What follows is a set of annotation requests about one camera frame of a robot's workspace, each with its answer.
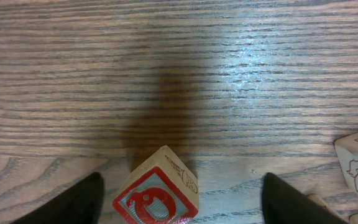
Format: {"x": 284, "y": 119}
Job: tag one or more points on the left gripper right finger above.
{"x": 283, "y": 204}

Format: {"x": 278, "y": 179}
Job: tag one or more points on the red apple block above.
{"x": 160, "y": 190}

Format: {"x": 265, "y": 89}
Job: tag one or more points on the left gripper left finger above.
{"x": 80, "y": 204}

